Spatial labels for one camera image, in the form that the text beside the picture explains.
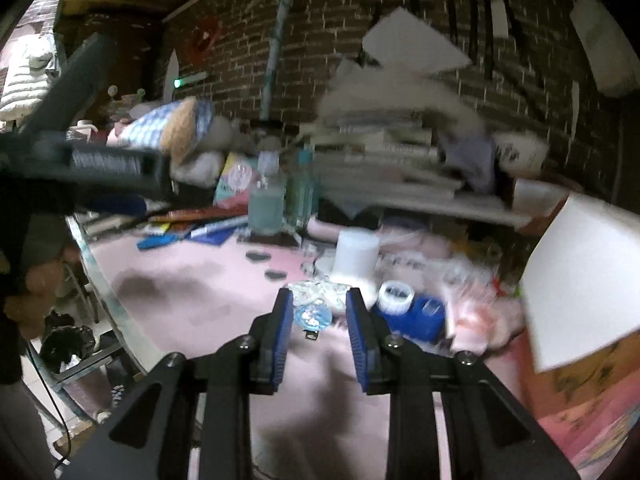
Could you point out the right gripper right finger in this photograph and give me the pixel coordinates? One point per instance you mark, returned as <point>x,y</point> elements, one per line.
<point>367,332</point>

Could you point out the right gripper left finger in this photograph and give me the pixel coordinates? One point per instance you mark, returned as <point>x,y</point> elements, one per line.
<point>272,333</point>

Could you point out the blue round keychain charm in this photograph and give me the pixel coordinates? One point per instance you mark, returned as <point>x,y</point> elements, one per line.
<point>317,305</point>

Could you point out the white cylindrical jar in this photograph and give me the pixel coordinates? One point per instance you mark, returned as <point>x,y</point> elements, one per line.
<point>356,254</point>

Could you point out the dark blue packet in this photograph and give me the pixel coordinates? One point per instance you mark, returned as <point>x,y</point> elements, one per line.
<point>217,238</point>

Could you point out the white pen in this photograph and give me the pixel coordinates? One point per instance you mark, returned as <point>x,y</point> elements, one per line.
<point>210,228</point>

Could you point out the blue plastic card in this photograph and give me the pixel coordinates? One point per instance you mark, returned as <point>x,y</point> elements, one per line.
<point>157,241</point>

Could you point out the frosted clear plastic bottle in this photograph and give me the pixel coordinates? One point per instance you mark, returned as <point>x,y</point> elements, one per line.
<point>267,196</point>

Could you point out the green glass bottle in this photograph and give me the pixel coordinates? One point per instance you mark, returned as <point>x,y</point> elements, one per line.
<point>302,193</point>

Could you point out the kotex pad package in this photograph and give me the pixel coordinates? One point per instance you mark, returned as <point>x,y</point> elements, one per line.
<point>235,180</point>

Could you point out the plush toy with plaid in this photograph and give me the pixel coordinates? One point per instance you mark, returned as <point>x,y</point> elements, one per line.
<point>189,132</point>

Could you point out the stack of books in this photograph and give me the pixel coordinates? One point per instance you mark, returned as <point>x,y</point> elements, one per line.
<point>400,166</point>

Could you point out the purple grey cloth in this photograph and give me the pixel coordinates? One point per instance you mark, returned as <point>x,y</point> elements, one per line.
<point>474,157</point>

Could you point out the white cardboard box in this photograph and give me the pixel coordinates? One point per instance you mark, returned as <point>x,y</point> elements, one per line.
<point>581,282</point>

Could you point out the panda print white bowl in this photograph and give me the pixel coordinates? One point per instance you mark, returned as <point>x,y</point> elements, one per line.
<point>521,154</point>

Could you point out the white fluffy fur item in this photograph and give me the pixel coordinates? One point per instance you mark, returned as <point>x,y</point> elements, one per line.
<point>356,90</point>

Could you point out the white paper sheet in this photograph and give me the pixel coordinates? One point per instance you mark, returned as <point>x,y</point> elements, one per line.
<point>402,39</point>

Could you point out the white tote bag on wall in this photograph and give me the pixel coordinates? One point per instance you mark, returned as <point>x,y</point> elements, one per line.
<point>613,62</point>

